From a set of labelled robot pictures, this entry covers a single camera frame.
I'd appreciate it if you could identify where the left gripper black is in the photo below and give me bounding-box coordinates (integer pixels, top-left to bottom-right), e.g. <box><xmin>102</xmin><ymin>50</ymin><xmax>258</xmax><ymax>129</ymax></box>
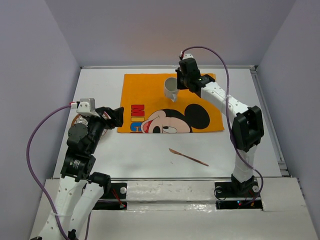
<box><xmin>85</xmin><ymin>106</ymin><xmax>125</xmax><ymax>153</ymax></box>

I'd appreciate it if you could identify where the white ceramic mug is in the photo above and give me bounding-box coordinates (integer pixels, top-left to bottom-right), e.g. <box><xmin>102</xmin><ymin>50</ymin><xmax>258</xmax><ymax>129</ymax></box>
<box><xmin>164</xmin><ymin>77</ymin><xmax>179</xmax><ymax>103</ymax></box>

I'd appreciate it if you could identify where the yellow Mickey Mouse cloth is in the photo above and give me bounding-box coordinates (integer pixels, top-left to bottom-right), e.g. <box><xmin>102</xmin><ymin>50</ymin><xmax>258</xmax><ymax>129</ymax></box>
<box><xmin>117</xmin><ymin>73</ymin><xmax>225</xmax><ymax>134</ymax></box>

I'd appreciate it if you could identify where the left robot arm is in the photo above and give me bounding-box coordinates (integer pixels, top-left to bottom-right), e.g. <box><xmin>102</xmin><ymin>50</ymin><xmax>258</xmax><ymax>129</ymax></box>
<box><xmin>26</xmin><ymin>101</ymin><xmax>125</xmax><ymax>240</ymax></box>

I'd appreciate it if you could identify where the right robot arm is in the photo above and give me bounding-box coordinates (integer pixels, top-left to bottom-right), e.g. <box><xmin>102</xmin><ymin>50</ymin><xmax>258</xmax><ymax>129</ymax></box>
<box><xmin>176</xmin><ymin>54</ymin><xmax>264</xmax><ymax>198</ymax></box>

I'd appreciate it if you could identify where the copper knife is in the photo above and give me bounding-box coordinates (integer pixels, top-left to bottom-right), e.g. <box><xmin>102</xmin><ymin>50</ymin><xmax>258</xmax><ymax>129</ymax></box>
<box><xmin>168</xmin><ymin>148</ymin><xmax>209</xmax><ymax>167</ymax></box>

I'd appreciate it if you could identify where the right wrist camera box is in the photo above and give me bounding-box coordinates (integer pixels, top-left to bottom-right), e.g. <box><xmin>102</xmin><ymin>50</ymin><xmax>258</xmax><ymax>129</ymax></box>
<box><xmin>179</xmin><ymin>51</ymin><xmax>194</xmax><ymax>61</ymax></box>

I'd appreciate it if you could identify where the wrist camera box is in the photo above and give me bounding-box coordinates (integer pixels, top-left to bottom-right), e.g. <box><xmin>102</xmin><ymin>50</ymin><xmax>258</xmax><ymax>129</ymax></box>
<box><xmin>76</xmin><ymin>98</ymin><xmax>100</xmax><ymax>117</ymax></box>
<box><xmin>179</xmin><ymin>51</ymin><xmax>194</xmax><ymax>61</ymax></box>

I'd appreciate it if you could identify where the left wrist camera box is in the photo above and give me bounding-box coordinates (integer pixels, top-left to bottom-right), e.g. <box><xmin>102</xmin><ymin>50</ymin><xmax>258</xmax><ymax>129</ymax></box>
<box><xmin>76</xmin><ymin>98</ymin><xmax>100</xmax><ymax>117</ymax></box>

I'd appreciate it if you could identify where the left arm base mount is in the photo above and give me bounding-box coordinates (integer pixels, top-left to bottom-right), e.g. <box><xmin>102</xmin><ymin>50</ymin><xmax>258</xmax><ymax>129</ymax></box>
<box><xmin>93</xmin><ymin>182</ymin><xmax>128</xmax><ymax>211</ymax></box>

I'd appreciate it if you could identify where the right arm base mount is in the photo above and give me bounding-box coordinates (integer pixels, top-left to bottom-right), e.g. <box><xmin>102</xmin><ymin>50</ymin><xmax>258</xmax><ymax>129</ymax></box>
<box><xmin>213</xmin><ymin>181</ymin><xmax>263</xmax><ymax>210</ymax></box>

